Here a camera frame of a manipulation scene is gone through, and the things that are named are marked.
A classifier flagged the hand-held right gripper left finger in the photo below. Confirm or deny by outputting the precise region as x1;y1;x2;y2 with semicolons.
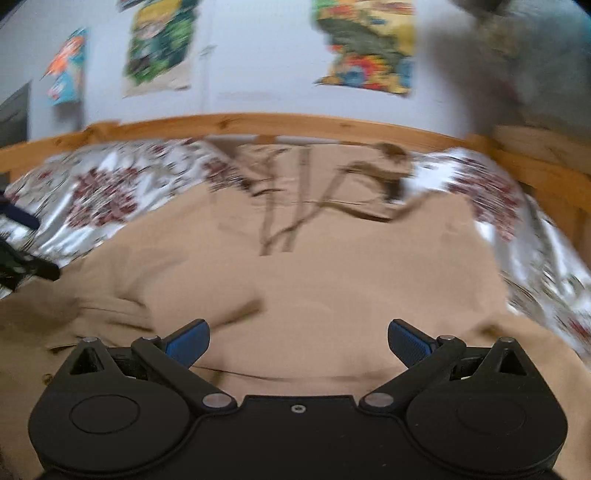
68;318;237;413

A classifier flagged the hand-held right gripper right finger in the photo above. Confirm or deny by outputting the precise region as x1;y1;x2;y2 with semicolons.
359;318;533;411

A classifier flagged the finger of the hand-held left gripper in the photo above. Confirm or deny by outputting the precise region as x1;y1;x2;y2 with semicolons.
0;195;41;230
0;237;62;291

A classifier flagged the beige coat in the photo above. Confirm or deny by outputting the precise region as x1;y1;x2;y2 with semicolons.
0;142;591;480

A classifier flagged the white floral bedspread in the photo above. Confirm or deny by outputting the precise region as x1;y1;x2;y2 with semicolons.
0;138;591;365

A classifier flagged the grey cloth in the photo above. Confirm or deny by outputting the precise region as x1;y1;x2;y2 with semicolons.
450;0;591;139

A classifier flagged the orange and blue wall poster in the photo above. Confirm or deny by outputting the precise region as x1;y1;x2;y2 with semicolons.
44;28;89;106

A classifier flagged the green wall poster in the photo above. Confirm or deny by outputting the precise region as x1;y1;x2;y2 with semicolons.
121;0;200;99

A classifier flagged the wooden bed frame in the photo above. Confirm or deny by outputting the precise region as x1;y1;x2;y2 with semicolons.
0;113;591;271

